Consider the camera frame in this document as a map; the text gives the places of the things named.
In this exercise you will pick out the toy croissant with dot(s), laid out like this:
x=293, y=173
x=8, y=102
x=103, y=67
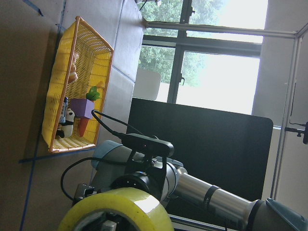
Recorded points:
x=73, y=69

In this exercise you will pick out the purple foam block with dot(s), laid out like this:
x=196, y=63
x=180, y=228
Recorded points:
x=82, y=107

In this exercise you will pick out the small dark bottle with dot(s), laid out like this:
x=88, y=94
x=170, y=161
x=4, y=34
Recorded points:
x=62, y=117

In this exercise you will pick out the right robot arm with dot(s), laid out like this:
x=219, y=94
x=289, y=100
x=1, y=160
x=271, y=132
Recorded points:
x=149, y=167

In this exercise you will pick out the toy panda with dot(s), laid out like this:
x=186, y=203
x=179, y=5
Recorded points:
x=67, y=127

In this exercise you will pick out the yellow woven plastic basket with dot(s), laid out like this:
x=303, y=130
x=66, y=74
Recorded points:
x=93, y=69

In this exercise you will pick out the black divider panel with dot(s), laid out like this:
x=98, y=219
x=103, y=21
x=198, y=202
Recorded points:
x=226, y=149

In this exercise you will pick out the orange toy carrot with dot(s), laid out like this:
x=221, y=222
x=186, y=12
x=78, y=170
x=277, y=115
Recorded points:
x=92, y=96

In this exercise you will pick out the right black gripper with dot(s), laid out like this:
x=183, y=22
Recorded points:
x=109, y=221

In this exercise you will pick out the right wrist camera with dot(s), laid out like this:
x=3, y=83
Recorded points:
x=146, y=145

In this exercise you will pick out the yellow-green packing tape roll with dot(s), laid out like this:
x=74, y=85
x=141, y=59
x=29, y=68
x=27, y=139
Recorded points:
x=141, y=209

